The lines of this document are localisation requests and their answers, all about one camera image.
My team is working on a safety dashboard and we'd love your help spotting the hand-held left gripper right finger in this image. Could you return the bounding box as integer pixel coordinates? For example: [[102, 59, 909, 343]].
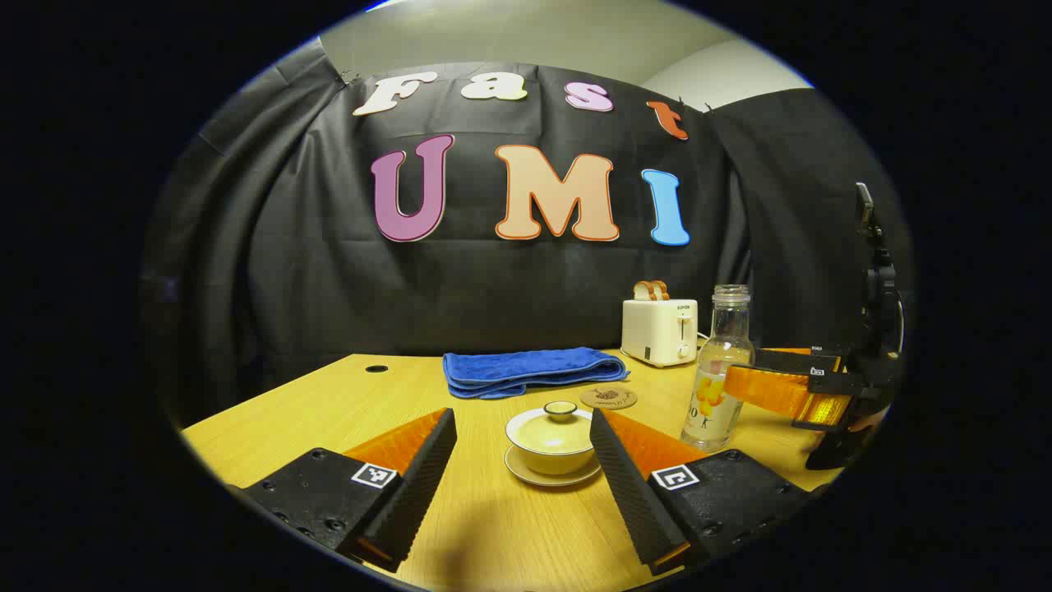
[[589, 408, 810, 576]]

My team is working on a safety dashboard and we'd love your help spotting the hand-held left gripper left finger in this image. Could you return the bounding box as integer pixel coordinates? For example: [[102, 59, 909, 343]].
[[238, 407, 459, 574]]

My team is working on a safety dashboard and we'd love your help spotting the clear glass water bottle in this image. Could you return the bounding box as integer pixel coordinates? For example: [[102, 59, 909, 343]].
[[681, 284, 755, 453]]

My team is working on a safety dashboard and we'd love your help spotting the white teacup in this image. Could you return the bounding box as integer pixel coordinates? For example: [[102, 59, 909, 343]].
[[505, 409, 594, 475]]

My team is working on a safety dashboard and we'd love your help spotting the round brown coaster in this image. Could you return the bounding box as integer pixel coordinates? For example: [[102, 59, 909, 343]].
[[579, 386, 639, 410]]

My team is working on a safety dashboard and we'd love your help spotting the white teacup lid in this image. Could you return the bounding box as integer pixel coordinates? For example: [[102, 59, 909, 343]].
[[511, 401, 591, 455]]

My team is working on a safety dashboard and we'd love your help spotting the white saucer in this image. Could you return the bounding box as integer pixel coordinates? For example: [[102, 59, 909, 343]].
[[504, 444, 602, 488]]

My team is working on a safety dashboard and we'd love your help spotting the white toaster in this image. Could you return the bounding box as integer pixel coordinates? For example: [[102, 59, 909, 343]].
[[621, 298, 699, 368]]

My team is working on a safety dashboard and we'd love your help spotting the folded blue towel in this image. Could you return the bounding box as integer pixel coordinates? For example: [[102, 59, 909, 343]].
[[442, 347, 630, 400]]

